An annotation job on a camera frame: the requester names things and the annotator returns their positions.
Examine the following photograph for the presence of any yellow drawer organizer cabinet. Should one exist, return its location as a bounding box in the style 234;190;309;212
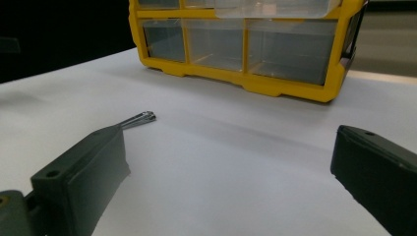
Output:
128;0;368;103

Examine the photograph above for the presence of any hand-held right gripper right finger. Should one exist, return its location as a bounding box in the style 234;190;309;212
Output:
329;124;417;236

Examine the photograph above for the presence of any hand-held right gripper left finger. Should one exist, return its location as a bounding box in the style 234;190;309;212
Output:
30;124;132;236

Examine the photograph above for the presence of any clear plastic drawer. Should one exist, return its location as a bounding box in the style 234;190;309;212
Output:
213;0;343;20

